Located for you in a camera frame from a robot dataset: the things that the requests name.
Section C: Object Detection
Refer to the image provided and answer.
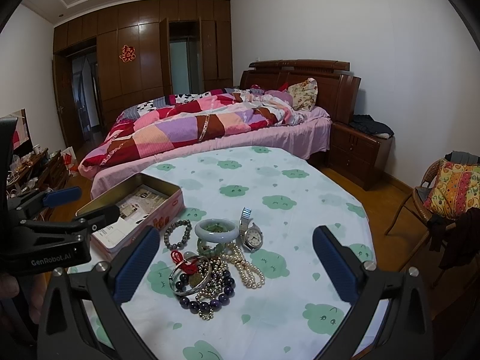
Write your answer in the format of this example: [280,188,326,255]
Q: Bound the red double happiness decoration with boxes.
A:
[119,45,137,63]

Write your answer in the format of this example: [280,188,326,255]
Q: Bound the green jade bangle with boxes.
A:
[197,239,225,258]

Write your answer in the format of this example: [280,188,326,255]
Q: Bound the silver bangle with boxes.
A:
[168,255,212,297]

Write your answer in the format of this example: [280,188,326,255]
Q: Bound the dark purple bead bracelet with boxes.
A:
[174,267,237,315]

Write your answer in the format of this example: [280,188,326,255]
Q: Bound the cluttered wooden side cabinet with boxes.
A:
[7,149,69,220]

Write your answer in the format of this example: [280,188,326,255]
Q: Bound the left hand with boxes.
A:
[1,274,47,324]

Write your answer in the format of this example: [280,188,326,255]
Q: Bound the wicker chair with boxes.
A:
[384,157,459,248]

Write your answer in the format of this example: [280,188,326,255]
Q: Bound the dark clothes on nightstand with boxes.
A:
[349,115,395,139]

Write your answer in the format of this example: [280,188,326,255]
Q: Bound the silver wristwatch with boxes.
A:
[239,207,264,252]

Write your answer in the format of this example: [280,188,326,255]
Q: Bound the pearl necklace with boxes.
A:
[223,242,267,290]

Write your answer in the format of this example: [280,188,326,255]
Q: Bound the colourful patterned cushion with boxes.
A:
[423,159,479,219]

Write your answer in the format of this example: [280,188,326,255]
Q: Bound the pink metal tin box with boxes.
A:
[76,173,185,260]

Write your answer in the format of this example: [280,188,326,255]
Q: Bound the pale jade bangle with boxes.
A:
[194,219,239,244]

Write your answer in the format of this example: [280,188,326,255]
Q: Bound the wooden bed with pink sheet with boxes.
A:
[84,59,360,196]

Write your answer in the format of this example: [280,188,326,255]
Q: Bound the patchwork quilt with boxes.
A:
[79,90,306,178]

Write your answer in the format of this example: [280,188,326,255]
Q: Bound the cloud pattern tablecloth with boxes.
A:
[67,145,392,360]

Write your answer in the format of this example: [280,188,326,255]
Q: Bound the grey stone bead bracelet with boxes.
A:
[162,218,193,252]

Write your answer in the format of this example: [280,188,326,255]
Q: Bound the red cord jade pendant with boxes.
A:
[171,250,199,277]

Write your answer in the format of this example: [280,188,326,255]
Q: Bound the floral pillow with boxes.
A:
[287,77,318,111]

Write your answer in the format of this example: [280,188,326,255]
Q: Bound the television screen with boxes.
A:
[11,109,32,157]

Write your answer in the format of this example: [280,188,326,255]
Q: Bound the wooden nightstand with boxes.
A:
[329,122,393,190]

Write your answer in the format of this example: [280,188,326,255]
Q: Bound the dark wooden wardrobe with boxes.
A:
[53,0,233,149]

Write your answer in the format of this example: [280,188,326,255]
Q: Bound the red paper bag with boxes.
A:
[61,146,79,176]

